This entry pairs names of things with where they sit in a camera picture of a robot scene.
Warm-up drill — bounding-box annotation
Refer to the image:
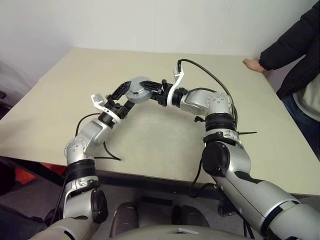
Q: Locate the orange-red object under table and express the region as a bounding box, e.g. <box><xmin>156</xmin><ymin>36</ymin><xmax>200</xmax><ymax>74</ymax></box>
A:
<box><xmin>13</xmin><ymin>161</ymin><xmax>67</xmax><ymax>186</ymax></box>

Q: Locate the grey tape roll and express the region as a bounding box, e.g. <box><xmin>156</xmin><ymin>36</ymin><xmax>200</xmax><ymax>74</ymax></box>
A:
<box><xmin>125</xmin><ymin>76</ymin><xmax>153</xmax><ymax>99</ymax></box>

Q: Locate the person in black jacket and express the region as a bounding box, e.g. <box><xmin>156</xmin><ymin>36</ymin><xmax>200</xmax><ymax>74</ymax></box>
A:
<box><xmin>276</xmin><ymin>0</ymin><xmax>320</xmax><ymax>162</ymax></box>

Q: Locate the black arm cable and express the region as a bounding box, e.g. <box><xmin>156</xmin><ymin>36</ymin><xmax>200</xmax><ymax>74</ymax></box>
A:
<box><xmin>74</xmin><ymin>112</ymin><xmax>122</xmax><ymax>162</ymax></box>
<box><xmin>176</xmin><ymin>58</ymin><xmax>238</xmax><ymax>131</ymax></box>

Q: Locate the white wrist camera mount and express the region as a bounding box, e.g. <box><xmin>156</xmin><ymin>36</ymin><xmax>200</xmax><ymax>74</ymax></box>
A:
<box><xmin>90</xmin><ymin>92</ymin><xmax>123</xmax><ymax>123</ymax></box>
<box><xmin>166</xmin><ymin>66</ymin><xmax>186</xmax><ymax>109</ymax></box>

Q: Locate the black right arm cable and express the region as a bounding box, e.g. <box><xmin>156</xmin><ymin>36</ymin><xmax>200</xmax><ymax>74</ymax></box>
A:
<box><xmin>176</xmin><ymin>58</ymin><xmax>238</xmax><ymax>131</ymax></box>

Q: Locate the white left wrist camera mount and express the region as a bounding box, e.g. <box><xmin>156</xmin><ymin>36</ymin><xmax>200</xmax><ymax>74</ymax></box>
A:
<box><xmin>90</xmin><ymin>92</ymin><xmax>123</xmax><ymax>123</ymax></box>

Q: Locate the dark table frame bar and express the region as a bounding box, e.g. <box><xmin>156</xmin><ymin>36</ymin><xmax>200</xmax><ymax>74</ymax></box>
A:
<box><xmin>96</xmin><ymin>171</ymin><xmax>227</xmax><ymax>202</ymax></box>

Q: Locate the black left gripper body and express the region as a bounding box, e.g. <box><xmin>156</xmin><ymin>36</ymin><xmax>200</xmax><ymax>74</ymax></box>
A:
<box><xmin>104</xmin><ymin>93</ymin><xmax>131</xmax><ymax>119</ymax></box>

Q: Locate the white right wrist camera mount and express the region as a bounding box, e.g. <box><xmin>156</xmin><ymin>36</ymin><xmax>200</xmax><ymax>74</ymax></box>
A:
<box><xmin>166</xmin><ymin>66</ymin><xmax>186</xmax><ymax>109</ymax></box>

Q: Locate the dark rounded shape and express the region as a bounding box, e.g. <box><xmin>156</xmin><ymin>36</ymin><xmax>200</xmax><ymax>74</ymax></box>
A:
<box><xmin>171</xmin><ymin>204</ymin><xmax>210</xmax><ymax>229</ymax></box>
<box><xmin>111</xmin><ymin>201</ymin><xmax>140</xmax><ymax>235</ymax></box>

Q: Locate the person's right hand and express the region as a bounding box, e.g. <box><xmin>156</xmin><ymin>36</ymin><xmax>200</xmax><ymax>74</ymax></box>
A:
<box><xmin>242</xmin><ymin>57</ymin><xmax>266</xmax><ymax>74</ymax></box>

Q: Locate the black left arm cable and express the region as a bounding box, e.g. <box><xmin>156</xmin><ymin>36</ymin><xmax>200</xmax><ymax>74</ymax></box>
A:
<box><xmin>74</xmin><ymin>112</ymin><xmax>122</xmax><ymax>162</ymax></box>

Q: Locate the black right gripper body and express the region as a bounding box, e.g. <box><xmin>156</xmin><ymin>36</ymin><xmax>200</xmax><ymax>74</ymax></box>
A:
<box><xmin>156</xmin><ymin>78</ymin><xmax>174</xmax><ymax>108</ymax></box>

